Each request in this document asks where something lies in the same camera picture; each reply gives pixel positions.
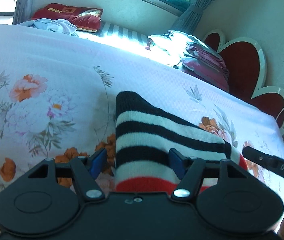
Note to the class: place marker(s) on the red heart headboard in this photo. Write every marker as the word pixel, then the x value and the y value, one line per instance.
pixel 246 62

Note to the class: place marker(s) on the red gold pillow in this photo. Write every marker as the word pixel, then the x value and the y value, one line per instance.
pixel 85 19

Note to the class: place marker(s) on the grey white striped pillow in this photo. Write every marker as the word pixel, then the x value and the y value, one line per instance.
pixel 112 33

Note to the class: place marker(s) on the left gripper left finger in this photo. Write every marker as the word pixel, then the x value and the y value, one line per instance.
pixel 84 171

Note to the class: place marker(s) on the grey left curtain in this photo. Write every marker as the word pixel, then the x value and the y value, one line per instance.
pixel 23 11

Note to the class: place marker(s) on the grey curtain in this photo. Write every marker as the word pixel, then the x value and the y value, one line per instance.
pixel 190 18
pixel 23 11

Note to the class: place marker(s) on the light blue crumpled cloth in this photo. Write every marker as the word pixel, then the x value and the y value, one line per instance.
pixel 57 26

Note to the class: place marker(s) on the striped knit sweater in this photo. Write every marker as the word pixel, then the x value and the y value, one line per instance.
pixel 144 136

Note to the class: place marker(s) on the floral white bedspread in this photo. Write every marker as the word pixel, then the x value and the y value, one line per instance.
pixel 58 97

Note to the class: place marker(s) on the grey right curtain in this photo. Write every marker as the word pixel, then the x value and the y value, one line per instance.
pixel 190 18

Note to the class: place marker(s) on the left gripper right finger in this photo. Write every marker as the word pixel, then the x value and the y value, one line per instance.
pixel 191 173

